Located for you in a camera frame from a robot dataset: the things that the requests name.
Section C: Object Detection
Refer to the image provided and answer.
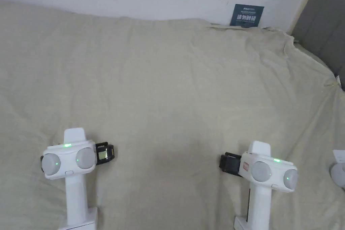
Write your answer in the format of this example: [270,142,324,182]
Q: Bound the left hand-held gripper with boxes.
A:
[40,127,117,230]

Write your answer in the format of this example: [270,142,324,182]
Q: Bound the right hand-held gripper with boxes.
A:
[219,141,298,230]

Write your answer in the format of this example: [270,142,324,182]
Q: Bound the bed with beige sheet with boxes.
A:
[0,0,345,230]

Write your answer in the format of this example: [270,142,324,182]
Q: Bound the white round device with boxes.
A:
[330,149,345,188]

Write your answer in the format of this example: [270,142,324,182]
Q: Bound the dark blue printed card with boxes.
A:
[230,3,265,29]

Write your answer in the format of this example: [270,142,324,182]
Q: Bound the grey padded headboard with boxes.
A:
[290,0,345,92]

